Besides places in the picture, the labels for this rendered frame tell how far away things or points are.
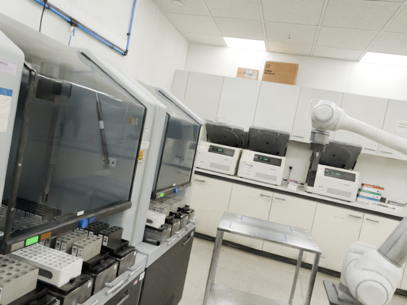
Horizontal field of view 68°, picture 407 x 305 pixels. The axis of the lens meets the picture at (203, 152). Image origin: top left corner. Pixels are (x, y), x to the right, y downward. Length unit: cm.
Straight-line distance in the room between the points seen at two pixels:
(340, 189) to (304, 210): 47
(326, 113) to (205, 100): 304
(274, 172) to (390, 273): 254
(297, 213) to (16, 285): 329
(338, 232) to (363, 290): 255
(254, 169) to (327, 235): 115
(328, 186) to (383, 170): 99
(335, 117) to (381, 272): 64
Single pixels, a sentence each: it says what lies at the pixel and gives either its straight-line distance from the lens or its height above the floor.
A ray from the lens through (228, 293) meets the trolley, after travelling 234.
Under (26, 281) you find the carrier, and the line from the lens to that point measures 99.
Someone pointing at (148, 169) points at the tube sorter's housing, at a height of 112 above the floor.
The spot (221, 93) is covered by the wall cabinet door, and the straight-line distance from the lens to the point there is 424.
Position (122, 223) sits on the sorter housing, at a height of 89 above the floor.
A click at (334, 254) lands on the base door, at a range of 401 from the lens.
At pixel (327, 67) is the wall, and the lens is 460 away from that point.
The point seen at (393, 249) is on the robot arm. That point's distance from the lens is 147.
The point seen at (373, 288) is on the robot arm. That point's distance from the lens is 142.
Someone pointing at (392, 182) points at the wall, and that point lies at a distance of 464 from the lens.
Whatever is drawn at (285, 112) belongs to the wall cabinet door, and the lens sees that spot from 411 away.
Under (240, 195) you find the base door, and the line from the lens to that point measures 386.
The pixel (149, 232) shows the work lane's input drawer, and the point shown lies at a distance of 163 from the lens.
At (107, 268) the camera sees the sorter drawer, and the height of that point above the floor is 81.
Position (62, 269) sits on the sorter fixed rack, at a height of 87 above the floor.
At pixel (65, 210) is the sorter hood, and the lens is 101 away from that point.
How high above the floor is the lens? 133
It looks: 3 degrees down
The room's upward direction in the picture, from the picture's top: 11 degrees clockwise
